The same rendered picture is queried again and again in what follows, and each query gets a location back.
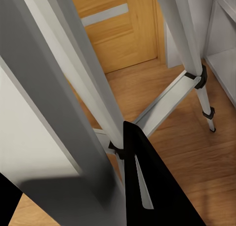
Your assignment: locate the camera tripod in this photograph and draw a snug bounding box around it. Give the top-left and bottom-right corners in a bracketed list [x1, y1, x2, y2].
[0, 0, 216, 226]

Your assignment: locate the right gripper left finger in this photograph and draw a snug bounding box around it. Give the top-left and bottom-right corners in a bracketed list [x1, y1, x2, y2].
[0, 172, 23, 226]

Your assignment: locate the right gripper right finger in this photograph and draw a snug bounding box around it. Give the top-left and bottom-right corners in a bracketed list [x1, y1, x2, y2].
[123, 121, 206, 226]

